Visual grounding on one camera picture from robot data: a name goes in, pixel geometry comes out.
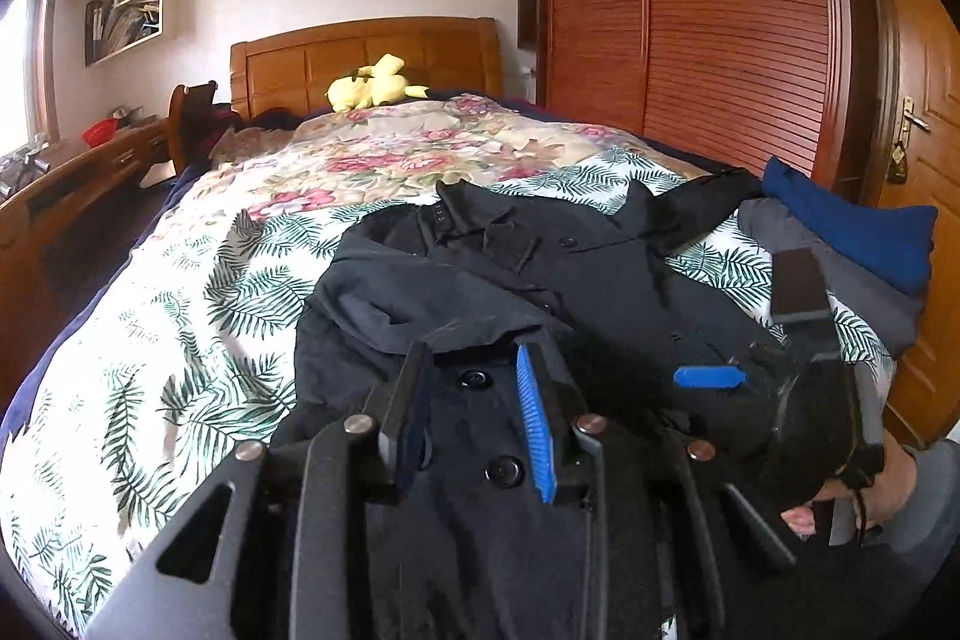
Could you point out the wooden door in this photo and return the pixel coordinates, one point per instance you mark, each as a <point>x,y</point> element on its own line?
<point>926,250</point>

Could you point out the wooden desk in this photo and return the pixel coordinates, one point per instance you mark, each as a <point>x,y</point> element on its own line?
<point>67,197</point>

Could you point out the floral quilt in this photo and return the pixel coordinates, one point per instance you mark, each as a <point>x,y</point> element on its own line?
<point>420,149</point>

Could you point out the window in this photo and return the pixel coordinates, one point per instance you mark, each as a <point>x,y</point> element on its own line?
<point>19,85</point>

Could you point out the wooden chair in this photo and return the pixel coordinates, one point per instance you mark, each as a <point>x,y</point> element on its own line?
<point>191,119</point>

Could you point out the person's right hand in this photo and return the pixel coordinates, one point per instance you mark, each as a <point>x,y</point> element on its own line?
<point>896,482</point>

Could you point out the leaf-print blanket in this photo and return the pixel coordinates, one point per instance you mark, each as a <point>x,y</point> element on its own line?
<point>187,325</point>

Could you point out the folded blue garment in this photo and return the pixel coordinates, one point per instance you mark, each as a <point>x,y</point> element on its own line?
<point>855,227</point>

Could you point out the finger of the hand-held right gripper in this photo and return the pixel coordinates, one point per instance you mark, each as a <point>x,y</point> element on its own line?
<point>709,377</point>

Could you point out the yellow plush toy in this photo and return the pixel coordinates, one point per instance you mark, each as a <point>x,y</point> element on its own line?
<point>367,85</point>

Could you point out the wooden headboard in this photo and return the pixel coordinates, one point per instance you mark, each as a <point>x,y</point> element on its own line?
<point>360,59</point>

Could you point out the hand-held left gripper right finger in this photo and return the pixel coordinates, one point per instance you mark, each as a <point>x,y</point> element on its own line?
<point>536,422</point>

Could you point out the red bowl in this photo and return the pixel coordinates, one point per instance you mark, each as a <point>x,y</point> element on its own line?
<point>99,132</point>

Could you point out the folded grey garment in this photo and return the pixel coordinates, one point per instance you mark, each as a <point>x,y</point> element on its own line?
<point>862,287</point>

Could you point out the wooden slatted wardrobe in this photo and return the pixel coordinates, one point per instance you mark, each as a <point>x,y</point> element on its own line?
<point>697,10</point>

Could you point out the black button coat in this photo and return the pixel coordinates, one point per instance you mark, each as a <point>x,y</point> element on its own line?
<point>600,280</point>

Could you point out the dark clothes pile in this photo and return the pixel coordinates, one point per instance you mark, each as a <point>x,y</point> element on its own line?
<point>262,119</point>

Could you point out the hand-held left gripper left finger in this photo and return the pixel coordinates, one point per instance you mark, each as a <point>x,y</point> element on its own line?
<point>409,419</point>

